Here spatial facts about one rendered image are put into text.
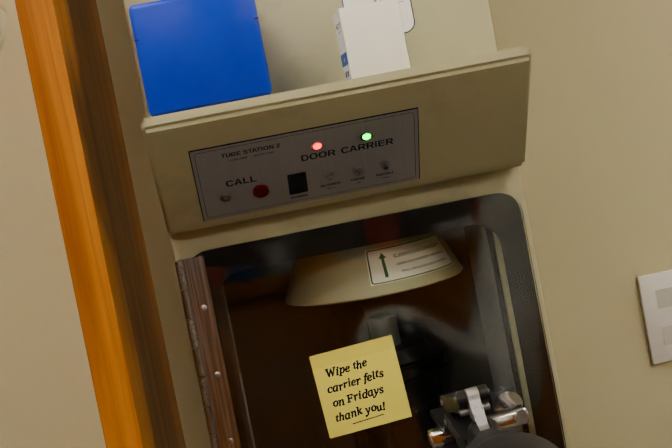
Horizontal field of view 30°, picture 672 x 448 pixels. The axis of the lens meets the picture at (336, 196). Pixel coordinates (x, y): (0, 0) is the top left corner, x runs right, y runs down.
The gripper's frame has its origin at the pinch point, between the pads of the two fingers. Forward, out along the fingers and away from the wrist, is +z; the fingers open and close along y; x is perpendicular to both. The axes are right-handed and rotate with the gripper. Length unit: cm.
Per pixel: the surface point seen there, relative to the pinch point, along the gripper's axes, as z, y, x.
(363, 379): 4.1, 5.6, 6.5
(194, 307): 4.3, 15.5, 19.4
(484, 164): 2.1, 21.7, -8.2
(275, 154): -2.4, 27.0, 9.6
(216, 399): 4.3, 7.2, 19.5
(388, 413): 4.1, 2.1, 5.0
